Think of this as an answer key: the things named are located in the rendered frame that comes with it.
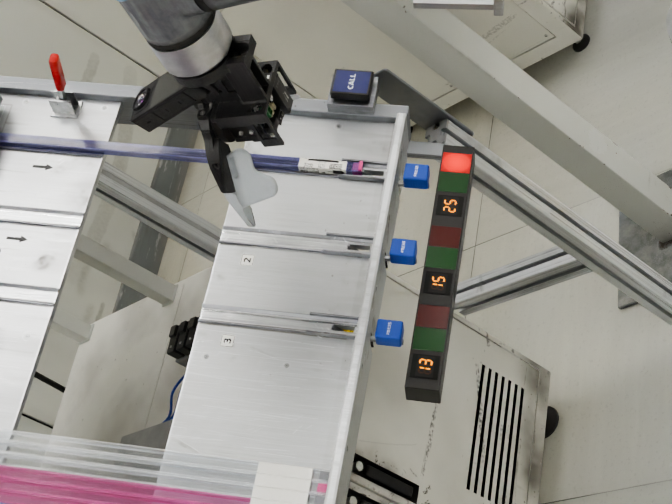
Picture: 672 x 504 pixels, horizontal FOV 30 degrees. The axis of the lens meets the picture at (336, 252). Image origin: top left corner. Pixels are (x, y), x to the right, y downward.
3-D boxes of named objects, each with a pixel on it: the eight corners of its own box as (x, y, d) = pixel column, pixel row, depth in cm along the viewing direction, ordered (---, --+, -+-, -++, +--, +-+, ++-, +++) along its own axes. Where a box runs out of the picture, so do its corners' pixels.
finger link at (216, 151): (229, 197, 130) (210, 115, 127) (215, 198, 130) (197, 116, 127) (247, 182, 134) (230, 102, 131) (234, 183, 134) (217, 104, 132)
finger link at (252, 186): (281, 233, 131) (263, 149, 128) (231, 236, 133) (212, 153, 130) (292, 223, 133) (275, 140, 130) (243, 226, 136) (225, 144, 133)
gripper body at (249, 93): (286, 151, 129) (237, 76, 119) (212, 158, 132) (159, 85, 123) (299, 93, 132) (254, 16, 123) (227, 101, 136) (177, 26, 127)
